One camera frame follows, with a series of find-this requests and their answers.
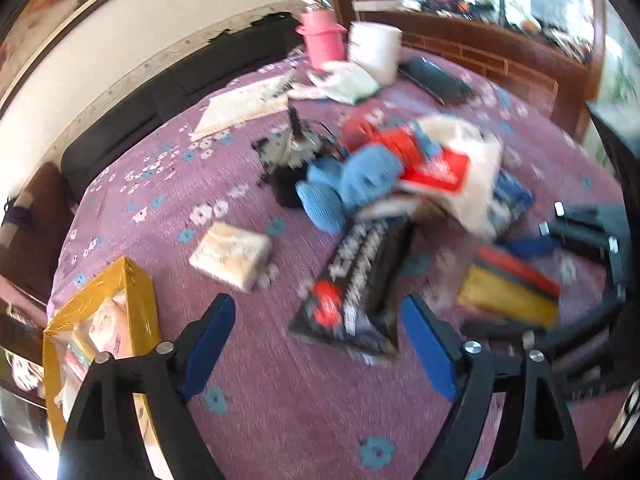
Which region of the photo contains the brown wooden window ledge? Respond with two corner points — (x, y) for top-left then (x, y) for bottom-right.
(322, 0), (608, 143)

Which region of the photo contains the brown armchair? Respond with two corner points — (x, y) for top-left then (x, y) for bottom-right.
(0, 160), (77, 306)

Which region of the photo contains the white work glove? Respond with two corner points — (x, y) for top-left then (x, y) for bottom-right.
(289, 61), (383, 107)

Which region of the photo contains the dark blue packet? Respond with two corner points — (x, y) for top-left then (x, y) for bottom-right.
(487, 167), (536, 241)

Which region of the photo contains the yellow and red packet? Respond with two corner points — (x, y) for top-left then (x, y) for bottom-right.
(457, 245), (563, 328)

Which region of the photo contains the black snack packet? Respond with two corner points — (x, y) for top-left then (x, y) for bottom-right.
(289, 212), (418, 366)

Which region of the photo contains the black sofa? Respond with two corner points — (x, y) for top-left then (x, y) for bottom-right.
(60, 12), (307, 206)

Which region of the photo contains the white notebook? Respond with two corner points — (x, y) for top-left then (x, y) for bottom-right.
(190, 72), (298, 142)

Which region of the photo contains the bottle in pink knitted sleeve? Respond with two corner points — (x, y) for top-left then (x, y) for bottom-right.
(295, 0), (348, 68)

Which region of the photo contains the yellow cellophane snack bag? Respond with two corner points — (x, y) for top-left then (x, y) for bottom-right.
(42, 256), (163, 456)

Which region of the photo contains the framed wall painting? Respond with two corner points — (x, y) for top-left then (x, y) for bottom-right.
(0, 0), (141, 113)

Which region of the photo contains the pink and white tissue pack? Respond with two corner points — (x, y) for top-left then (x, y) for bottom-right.
(62, 292), (128, 408)

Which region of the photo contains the black smartphone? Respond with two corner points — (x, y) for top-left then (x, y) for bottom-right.
(398, 56), (475, 107)

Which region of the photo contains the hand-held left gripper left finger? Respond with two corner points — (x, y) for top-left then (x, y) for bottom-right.
(59, 294), (237, 480)

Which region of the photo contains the purple floral tablecloth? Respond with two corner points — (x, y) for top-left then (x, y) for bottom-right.
(47, 47), (626, 480)

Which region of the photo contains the white plastic jar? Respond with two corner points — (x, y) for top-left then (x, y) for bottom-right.
(346, 21), (403, 86)

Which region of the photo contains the blue knitted cloth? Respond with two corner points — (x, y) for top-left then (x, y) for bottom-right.
(295, 144), (406, 235)

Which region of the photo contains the cream tissue pack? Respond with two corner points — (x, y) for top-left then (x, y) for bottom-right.
(189, 222), (273, 293)

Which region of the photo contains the red snack packet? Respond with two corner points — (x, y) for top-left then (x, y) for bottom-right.
(342, 110), (473, 196)

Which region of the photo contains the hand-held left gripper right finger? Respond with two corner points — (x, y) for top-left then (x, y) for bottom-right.
(400, 294), (586, 480)

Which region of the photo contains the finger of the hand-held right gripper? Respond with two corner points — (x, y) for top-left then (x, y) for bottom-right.
(500, 201), (630, 288)
(460, 280), (631, 386)

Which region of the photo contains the white soft cloth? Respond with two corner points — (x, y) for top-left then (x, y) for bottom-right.
(400, 114), (503, 241)

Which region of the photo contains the black electric motor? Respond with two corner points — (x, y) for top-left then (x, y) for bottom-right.
(252, 110), (348, 208)

